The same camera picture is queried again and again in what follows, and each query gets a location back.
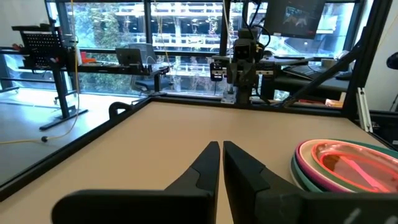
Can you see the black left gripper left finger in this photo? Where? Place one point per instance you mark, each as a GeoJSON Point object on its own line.
{"type": "Point", "coordinates": [199, 186]}

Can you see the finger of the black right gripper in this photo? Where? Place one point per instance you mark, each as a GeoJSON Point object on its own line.
{"type": "Point", "coordinates": [234, 82]}
{"type": "Point", "coordinates": [250, 81]}

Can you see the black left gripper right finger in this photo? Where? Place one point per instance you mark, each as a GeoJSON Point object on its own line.
{"type": "Point", "coordinates": [245, 186]}

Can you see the large green bowl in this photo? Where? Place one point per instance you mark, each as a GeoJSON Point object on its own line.
{"type": "Point", "coordinates": [303, 182]}

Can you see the small translucent orange plate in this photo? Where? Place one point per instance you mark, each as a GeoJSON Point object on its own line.
{"type": "Point", "coordinates": [315, 146]}

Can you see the small translucent pink plate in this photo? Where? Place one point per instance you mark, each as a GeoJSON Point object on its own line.
{"type": "Point", "coordinates": [357, 174]}

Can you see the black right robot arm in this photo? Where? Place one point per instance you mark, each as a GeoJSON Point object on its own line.
{"type": "Point", "coordinates": [248, 34]}

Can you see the dark grey laptop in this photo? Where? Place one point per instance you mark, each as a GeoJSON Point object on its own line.
{"type": "Point", "coordinates": [308, 71]}

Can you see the black side desk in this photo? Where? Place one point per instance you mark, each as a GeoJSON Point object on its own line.
{"type": "Point", "coordinates": [311, 87]}

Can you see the grey office chair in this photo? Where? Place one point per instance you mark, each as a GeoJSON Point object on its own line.
{"type": "Point", "coordinates": [149, 53]}

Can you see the black computer monitor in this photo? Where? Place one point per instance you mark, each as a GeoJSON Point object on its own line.
{"type": "Point", "coordinates": [292, 18]}

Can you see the silver laptop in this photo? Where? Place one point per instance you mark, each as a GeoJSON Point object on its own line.
{"type": "Point", "coordinates": [129, 56]}

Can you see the orange object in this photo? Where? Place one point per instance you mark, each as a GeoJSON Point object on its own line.
{"type": "Point", "coordinates": [88, 59]}

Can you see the black pegboard stand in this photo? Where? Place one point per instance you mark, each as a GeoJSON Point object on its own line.
{"type": "Point", "coordinates": [76, 77]}

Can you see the black round object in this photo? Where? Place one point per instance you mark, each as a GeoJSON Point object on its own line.
{"type": "Point", "coordinates": [393, 60]}

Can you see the black standing desk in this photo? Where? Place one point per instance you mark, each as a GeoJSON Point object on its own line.
{"type": "Point", "coordinates": [62, 93]}

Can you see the black perforated panel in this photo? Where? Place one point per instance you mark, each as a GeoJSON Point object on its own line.
{"type": "Point", "coordinates": [40, 46]}

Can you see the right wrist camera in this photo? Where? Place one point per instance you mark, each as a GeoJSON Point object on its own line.
{"type": "Point", "coordinates": [245, 53]}

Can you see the black window frame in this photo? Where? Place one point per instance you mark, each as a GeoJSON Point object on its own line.
{"type": "Point", "coordinates": [147, 18]}

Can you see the black frame clamp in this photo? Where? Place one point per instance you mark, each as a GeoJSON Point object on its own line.
{"type": "Point", "coordinates": [113, 107]}

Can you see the silver frame bracket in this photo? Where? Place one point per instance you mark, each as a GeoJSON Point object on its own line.
{"type": "Point", "coordinates": [363, 109]}

